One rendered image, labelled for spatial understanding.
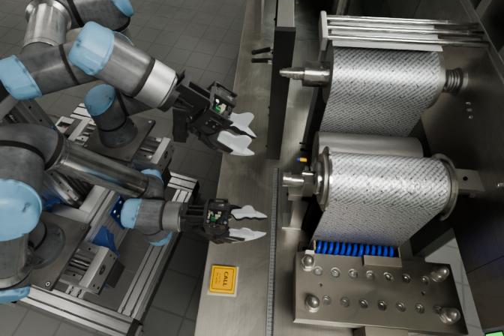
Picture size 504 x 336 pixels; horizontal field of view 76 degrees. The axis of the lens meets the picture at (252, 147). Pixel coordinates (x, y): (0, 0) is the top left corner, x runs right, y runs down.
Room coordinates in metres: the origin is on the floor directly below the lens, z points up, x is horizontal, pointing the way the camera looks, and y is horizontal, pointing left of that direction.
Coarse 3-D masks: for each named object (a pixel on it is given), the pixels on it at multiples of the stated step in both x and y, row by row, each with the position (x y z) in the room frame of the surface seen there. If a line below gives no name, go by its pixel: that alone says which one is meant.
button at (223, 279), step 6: (216, 270) 0.25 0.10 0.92; (222, 270) 0.25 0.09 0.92; (228, 270) 0.25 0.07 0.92; (234, 270) 0.25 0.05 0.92; (216, 276) 0.23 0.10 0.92; (222, 276) 0.23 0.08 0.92; (228, 276) 0.23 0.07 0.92; (234, 276) 0.23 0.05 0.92; (210, 282) 0.21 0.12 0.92; (216, 282) 0.21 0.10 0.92; (222, 282) 0.21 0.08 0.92; (228, 282) 0.21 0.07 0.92; (234, 282) 0.21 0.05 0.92; (210, 288) 0.20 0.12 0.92; (216, 288) 0.20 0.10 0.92; (222, 288) 0.20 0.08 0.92; (228, 288) 0.20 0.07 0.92; (234, 288) 0.20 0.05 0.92
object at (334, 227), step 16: (320, 224) 0.30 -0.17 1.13; (336, 224) 0.30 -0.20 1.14; (352, 224) 0.29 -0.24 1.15; (368, 224) 0.29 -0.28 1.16; (384, 224) 0.29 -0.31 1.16; (400, 224) 0.29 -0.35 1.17; (416, 224) 0.28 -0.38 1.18; (320, 240) 0.30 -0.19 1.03; (336, 240) 0.30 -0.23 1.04; (352, 240) 0.29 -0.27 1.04; (368, 240) 0.29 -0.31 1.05; (384, 240) 0.29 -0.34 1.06; (400, 240) 0.28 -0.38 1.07
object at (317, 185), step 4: (316, 164) 0.38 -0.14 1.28; (320, 164) 0.38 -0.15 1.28; (316, 168) 0.37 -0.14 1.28; (320, 168) 0.37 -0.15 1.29; (316, 172) 0.36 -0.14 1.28; (320, 172) 0.36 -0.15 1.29; (316, 176) 0.35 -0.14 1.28; (320, 176) 0.35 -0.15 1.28; (316, 180) 0.35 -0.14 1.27; (320, 180) 0.34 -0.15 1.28; (316, 184) 0.34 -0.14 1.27; (320, 184) 0.34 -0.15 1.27; (316, 188) 0.33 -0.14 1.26; (320, 188) 0.33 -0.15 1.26; (316, 192) 0.33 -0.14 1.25; (320, 192) 0.33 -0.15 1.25
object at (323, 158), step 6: (324, 156) 0.39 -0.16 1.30; (324, 162) 0.37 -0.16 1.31; (324, 168) 0.36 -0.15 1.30; (324, 174) 0.35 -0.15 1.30; (324, 180) 0.33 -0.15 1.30; (450, 180) 0.33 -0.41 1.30; (324, 186) 0.32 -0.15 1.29; (450, 186) 0.32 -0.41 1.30; (324, 192) 0.32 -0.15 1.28; (450, 192) 0.31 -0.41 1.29; (318, 198) 0.33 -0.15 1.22; (324, 198) 0.31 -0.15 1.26
